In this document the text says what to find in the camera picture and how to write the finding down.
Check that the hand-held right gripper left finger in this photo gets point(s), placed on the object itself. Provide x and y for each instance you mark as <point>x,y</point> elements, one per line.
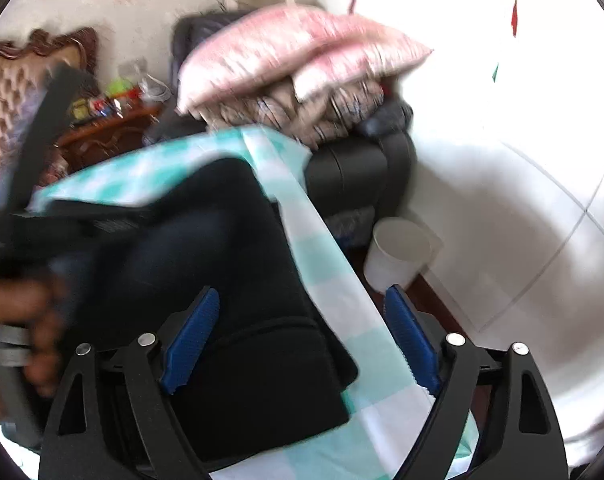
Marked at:
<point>191,340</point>

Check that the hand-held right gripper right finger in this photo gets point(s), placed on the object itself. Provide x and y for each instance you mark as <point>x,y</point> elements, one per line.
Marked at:
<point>412,340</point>

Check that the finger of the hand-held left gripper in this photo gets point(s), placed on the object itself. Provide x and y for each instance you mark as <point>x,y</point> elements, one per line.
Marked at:
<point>91,220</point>
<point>51,115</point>

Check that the black pants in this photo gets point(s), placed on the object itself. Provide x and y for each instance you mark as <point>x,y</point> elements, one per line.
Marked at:
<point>242,270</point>

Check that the person's left hand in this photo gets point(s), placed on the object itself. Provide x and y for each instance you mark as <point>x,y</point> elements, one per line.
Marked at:
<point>21,305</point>

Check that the row of small colourful bottles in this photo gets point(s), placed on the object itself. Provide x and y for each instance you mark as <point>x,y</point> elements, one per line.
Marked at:
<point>99,106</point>

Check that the carved wooden nightstand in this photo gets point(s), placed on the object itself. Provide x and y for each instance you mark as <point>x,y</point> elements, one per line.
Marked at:
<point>106,140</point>

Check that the green plastic container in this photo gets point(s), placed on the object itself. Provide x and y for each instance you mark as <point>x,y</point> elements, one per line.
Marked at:
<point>119,87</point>

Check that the teal checked bed sheet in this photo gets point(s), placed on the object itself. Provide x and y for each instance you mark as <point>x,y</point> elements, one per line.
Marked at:
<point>342,300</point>

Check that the white plastic waste bin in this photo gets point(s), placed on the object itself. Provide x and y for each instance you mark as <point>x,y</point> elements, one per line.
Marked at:
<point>402,255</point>

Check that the black leather armchair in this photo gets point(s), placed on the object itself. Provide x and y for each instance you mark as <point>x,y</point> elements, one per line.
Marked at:
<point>357,175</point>

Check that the grey patterned folded blanket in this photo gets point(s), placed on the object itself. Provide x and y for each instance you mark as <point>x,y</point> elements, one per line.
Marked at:
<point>282,115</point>

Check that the dark blue garment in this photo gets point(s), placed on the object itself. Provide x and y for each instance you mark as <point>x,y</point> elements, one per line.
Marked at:
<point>384,115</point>

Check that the pink patterned pillow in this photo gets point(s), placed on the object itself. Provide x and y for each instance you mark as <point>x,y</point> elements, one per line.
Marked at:
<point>332,77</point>
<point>282,45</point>

